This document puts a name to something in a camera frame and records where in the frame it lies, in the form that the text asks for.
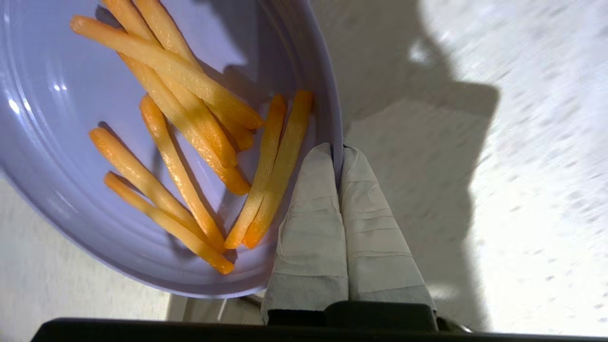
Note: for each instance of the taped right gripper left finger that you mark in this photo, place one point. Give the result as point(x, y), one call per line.
point(308, 237)

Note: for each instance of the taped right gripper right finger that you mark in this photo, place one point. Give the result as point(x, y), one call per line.
point(375, 237)

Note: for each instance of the lavender plastic plate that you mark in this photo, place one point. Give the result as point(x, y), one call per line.
point(57, 118)

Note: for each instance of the orange french fry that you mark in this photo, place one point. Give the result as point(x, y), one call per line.
point(128, 166)
point(175, 171)
point(285, 161)
point(166, 66)
point(166, 223)
point(161, 23)
point(213, 135)
point(261, 171)
point(228, 178)

